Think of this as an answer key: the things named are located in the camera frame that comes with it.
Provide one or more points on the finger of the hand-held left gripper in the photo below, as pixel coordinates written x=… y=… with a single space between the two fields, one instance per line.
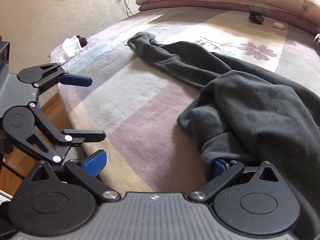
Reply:
x=75 y=80
x=87 y=136

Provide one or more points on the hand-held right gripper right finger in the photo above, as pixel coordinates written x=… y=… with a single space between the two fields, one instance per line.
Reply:
x=220 y=167

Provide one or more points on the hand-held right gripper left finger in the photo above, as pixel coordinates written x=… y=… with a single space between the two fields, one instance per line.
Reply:
x=93 y=163

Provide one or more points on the dark grey pants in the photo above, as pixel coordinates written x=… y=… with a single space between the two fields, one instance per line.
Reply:
x=250 y=105

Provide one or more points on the white cloth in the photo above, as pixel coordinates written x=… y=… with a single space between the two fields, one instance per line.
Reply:
x=70 y=46

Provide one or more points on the white earbud case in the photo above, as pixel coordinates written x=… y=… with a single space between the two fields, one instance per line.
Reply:
x=278 y=25

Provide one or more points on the black hair claw clip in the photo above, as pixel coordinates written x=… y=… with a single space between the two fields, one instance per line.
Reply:
x=256 y=17

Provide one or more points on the folded grey printed cloth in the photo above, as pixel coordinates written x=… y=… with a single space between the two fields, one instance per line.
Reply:
x=318 y=38

